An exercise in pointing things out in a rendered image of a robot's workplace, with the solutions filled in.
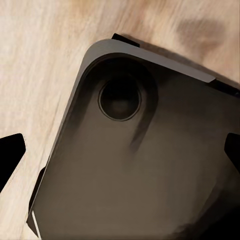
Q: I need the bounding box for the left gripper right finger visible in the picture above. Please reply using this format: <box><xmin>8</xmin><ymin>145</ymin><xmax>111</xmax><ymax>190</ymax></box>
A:
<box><xmin>224</xmin><ymin>133</ymin><xmax>240</xmax><ymax>173</ymax></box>

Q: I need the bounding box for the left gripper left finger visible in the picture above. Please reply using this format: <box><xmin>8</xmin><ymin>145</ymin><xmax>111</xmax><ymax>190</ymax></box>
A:
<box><xmin>0</xmin><ymin>133</ymin><xmax>26</xmax><ymax>193</ymax></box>

